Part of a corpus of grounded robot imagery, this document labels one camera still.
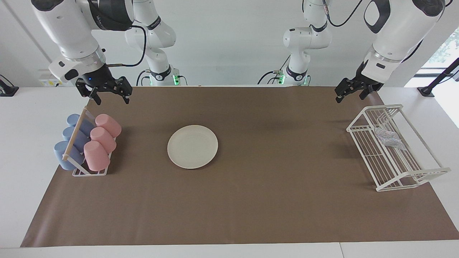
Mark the black left base cable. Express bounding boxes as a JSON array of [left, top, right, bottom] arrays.
[[257, 56, 291, 85]]

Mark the pink plastic cup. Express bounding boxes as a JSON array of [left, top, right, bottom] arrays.
[[95, 114, 122, 138], [84, 140, 110, 172], [90, 127, 117, 154]]

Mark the black right base cable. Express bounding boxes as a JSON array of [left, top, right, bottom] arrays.
[[136, 69, 151, 86]]

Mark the white wall socket box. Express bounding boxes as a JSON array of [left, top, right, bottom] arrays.
[[39, 70, 66, 87]]

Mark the blue plastic cup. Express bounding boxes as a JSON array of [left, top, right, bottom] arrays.
[[54, 140, 86, 171], [67, 114, 94, 137], [62, 126, 90, 151]]

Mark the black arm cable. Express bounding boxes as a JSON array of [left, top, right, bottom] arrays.
[[107, 24, 148, 68], [322, 0, 453, 63]]

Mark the cream round plate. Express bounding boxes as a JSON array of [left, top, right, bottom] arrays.
[[167, 125, 218, 169]]

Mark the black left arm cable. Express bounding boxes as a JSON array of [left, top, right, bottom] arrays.
[[322, 0, 453, 63]]

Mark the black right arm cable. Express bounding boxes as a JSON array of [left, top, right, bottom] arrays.
[[107, 24, 148, 68]]

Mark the black base cable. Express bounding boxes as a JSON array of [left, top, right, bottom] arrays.
[[257, 56, 291, 85], [136, 69, 151, 86]]

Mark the clear plastic wrapper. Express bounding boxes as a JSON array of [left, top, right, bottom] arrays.
[[375, 128, 407, 151]]

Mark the brown paper table mat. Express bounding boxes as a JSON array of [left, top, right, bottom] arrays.
[[20, 86, 459, 248]]

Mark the wooden white cup rack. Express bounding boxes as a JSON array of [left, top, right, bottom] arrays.
[[62, 106, 117, 177]]

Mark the black angled stand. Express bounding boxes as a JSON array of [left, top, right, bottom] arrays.
[[417, 57, 459, 97]]

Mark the white wire dish rack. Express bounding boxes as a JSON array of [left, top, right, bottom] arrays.
[[346, 104, 451, 192]]

